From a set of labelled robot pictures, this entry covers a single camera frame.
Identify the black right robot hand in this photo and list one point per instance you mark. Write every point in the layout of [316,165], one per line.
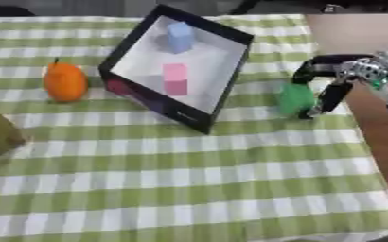
[334,93]

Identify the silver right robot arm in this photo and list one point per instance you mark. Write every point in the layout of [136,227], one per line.
[384,78]

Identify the black box with white inside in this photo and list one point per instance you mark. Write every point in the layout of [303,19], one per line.
[176,66]

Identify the pink block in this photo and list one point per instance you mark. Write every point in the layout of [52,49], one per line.
[175,78]

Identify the light blue block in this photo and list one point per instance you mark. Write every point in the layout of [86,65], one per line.
[179,37]

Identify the orange toy fruit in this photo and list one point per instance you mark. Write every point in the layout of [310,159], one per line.
[65,82]

